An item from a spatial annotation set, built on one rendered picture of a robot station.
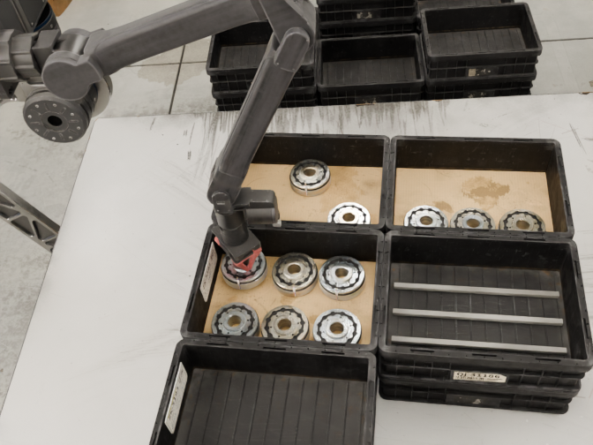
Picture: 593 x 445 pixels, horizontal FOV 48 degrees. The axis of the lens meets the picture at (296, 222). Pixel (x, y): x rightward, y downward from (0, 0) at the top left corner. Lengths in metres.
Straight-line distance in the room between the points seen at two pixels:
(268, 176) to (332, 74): 1.08
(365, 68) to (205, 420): 1.76
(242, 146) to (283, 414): 0.54
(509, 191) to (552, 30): 2.07
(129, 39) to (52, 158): 2.21
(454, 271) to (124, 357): 0.80
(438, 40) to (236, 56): 0.79
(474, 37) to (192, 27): 1.81
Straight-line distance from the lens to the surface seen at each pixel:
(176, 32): 1.10
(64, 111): 1.57
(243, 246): 1.41
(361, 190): 1.69
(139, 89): 3.51
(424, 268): 1.54
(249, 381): 1.42
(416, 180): 1.71
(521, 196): 1.71
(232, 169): 1.25
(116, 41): 1.13
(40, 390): 1.71
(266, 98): 1.15
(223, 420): 1.39
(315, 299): 1.50
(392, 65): 2.78
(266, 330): 1.44
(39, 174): 3.26
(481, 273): 1.55
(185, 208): 1.90
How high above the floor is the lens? 2.09
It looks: 50 degrees down
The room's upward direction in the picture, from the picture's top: 9 degrees counter-clockwise
